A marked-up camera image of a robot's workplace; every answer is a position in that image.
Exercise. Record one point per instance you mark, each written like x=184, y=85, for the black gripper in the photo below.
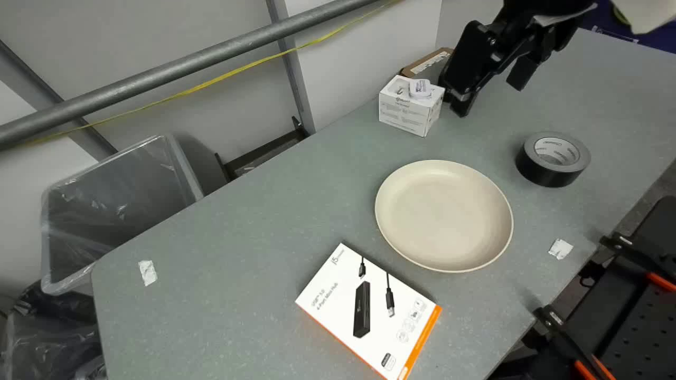
x=519, y=37

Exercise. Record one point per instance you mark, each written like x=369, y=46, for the beige round plate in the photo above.
x=443, y=216

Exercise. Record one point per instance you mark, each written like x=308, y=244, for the white tape patch near edge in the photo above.
x=559, y=247

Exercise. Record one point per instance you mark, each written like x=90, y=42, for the white tape patch far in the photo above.
x=149, y=273

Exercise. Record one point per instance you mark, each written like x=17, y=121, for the white stacked small boxes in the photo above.
x=409, y=105

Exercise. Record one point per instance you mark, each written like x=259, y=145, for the white orange product box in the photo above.
x=378, y=317

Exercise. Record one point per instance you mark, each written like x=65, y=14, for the left black orange clamp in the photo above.
x=586, y=363

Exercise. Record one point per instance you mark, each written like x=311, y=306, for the black orange clamp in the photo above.
x=657, y=273
x=586, y=363

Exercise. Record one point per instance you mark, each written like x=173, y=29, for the right black orange clamp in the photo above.
x=657, y=273

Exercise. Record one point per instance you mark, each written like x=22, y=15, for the clear plastic bin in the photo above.
x=95, y=210

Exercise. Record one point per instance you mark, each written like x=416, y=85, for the grey metal pipe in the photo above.
x=31, y=126

